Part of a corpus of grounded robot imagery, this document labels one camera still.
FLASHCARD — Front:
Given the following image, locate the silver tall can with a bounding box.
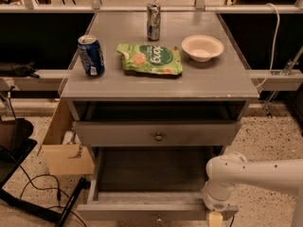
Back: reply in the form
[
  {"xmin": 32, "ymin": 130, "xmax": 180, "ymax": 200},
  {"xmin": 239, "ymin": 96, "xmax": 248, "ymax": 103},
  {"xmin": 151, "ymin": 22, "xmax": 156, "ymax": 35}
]
[{"xmin": 147, "ymin": 3, "xmax": 161, "ymax": 41}]

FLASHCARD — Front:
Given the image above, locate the black stand frame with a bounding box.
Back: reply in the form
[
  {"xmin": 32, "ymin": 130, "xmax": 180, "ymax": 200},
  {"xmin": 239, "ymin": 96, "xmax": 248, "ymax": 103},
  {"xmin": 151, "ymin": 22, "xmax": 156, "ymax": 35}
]
[{"xmin": 0, "ymin": 116, "xmax": 93, "ymax": 227}]

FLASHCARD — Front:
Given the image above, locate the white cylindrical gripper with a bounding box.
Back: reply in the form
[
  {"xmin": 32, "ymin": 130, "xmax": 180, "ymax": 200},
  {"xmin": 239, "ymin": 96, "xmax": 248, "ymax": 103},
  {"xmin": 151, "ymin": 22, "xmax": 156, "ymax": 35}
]
[{"xmin": 203, "ymin": 152, "xmax": 247, "ymax": 227}]

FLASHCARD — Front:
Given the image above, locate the metal rail frame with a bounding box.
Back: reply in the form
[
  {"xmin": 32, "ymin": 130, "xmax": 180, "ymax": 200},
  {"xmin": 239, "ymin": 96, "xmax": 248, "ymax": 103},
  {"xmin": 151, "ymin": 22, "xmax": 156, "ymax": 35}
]
[{"xmin": 0, "ymin": 0, "xmax": 303, "ymax": 15}]

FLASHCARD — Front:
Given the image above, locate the green snack bag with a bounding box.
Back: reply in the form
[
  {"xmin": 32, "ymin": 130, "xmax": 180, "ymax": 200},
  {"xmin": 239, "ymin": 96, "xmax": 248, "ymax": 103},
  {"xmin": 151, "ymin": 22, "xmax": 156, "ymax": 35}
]
[{"xmin": 116, "ymin": 44, "xmax": 183, "ymax": 76}]

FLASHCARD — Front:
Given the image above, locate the white paper bowl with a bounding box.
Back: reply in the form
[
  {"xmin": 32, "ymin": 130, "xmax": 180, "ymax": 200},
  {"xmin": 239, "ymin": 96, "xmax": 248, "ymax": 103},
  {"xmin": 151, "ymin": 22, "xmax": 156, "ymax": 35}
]
[{"xmin": 182, "ymin": 35, "xmax": 224, "ymax": 62}]

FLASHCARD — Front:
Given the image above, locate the grey drawer cabinet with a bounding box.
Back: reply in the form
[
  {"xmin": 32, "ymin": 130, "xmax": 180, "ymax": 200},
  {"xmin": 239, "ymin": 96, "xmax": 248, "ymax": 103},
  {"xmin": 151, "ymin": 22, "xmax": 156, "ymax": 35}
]
[{"xmin": 60, "ymin": 10, "xmax": 260, "ymax": 163}]

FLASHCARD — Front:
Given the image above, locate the grey top drawer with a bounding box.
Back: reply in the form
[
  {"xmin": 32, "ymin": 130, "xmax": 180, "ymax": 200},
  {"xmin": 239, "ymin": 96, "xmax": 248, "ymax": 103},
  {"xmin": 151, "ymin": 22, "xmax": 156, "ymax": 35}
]
[{"xmin": 73, "ymin": 121, "xmax": 241, "ymax": 147}]

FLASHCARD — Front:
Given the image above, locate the cardboard box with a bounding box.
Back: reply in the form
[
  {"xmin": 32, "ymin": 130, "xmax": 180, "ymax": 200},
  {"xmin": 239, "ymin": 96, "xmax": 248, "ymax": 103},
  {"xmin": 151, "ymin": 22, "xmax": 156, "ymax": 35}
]
[{"xmin": 42, "ymin": 100, "xmax": 95, "ymax": 175}]

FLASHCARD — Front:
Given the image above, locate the grey drawer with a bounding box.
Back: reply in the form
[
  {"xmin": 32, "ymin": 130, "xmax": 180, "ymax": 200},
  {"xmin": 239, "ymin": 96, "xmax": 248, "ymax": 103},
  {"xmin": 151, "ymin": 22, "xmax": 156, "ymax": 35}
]
[
  {"xmin": 78, "ymin": 147, "xmax": 212, "ymax": 221},
  {"xmin": 73, "ymin": 121, "xmax": 241, "ymax": 147}
]

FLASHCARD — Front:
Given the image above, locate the blue soda can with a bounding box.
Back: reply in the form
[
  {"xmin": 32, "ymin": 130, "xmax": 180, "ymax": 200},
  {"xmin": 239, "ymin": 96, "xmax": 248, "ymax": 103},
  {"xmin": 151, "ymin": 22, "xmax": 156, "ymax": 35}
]
[{"xmin": 78, "ymin": 35, "xmax": 105, "ymax": 77}]

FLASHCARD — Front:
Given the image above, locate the black cloth item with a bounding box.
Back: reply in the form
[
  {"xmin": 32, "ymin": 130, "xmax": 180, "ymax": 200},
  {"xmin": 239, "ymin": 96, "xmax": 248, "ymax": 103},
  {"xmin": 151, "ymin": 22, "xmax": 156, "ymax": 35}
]
[{"xmin": 0, "ymin": 61, "xmax": 40, "ymax": 79}]

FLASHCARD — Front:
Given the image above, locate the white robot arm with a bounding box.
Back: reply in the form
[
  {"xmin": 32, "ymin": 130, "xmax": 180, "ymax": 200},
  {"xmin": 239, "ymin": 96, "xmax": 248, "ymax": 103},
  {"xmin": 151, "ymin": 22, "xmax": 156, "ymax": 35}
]
[{"xmin": 203, "ymin": 152, "xmax": 303, "ymax": 227}]

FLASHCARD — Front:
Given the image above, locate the black floor cable left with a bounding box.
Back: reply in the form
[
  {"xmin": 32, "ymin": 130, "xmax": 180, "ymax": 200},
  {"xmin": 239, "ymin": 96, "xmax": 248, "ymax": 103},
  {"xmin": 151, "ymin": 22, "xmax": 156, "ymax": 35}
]
[{"xmin": 18, "ymin": 173, "xmax": 89, "ymax": 227}]

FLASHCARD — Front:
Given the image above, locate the white cable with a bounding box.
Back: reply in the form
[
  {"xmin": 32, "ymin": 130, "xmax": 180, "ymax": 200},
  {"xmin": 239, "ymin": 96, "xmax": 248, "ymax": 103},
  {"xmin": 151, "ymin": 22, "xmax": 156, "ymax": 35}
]
[{"xmin": 255, "ymin": 3, "xmax": 282, "ymax": 90}]

